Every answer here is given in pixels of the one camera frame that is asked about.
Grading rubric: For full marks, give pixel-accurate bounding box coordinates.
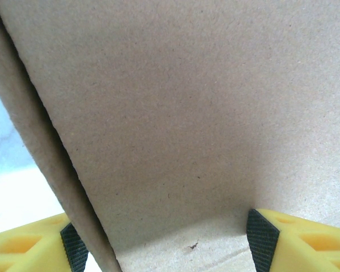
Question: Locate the brown cardboard paper box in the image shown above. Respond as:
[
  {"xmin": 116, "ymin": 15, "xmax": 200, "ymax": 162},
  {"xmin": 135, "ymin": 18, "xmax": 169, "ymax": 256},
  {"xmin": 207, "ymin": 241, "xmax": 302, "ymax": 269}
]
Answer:
[{"xmin": 0, "ymin": 0, "xmax": 340, "ymax": 272}]

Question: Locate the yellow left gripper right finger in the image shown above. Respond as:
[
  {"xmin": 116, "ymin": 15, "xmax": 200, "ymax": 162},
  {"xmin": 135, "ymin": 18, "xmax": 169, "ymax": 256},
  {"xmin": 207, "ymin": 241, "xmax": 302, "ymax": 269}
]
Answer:
[{"xmin": 246, "ymin": 209, "xmax": 340, "ymax": 272}]

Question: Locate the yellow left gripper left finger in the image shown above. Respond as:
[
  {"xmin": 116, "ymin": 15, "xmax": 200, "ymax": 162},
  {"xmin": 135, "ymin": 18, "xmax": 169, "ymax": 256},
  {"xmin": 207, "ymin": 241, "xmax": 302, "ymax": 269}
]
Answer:
[{"xmin": 0, "ymin": 214, "xmax": 88, "ymax": 272}]

